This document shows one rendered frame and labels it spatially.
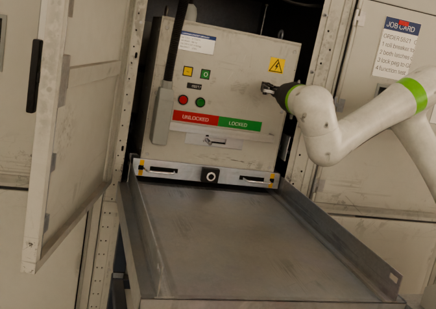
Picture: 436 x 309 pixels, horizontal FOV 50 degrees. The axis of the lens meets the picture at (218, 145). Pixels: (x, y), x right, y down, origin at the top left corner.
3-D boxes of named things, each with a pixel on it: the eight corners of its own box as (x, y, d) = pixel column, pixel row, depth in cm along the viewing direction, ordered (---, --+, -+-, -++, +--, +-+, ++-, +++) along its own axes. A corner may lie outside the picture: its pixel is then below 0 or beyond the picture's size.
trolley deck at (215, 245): (400, 324, 110) (407, 301, 108) (135, 323, 91) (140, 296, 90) (286, 211, 173) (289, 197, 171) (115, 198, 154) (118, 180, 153)
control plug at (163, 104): (167, 145, 147) (176, 91, 143) (151, 144, 146) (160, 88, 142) (163, 139, 154) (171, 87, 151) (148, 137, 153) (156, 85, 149)
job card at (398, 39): (406, 82, 169) (422, 23, 165) (371, 76, 165) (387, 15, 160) (405, 82, 170) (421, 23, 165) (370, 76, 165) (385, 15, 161)
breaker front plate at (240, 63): (272, 176, 171) (302, 45, 161) (141, 163, 157) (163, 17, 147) (271, 175, 172) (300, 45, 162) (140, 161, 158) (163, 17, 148)
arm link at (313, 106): (335, 81, 121) (298, 98, 119) (348, 124, 125) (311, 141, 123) (311, 74, 134) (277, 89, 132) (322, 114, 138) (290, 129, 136)
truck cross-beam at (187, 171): (277, 189, 173) (281, 173, 171) (130, 174, 157) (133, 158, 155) (272, 184, 177) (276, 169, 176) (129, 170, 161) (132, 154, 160)
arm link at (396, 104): (383, 82, 145) (412, 83, 135) (390, 116, 149) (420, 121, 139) (292, 134, 132) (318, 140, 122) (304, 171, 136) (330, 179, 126)
